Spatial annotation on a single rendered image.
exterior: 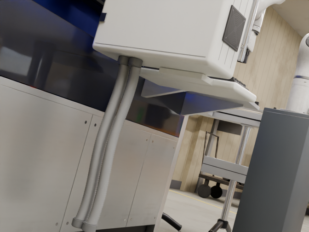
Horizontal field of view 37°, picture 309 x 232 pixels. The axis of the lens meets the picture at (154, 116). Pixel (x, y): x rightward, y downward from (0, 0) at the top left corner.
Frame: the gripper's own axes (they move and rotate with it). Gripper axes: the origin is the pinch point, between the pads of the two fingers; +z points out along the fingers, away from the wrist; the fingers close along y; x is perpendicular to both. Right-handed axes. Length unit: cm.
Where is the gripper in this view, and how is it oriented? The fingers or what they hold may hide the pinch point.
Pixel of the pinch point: (244, 59)
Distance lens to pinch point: 255.0
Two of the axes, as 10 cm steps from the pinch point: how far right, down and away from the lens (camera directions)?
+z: -2.7, 9.6, -0.6
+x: 8.7, 2.1, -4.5
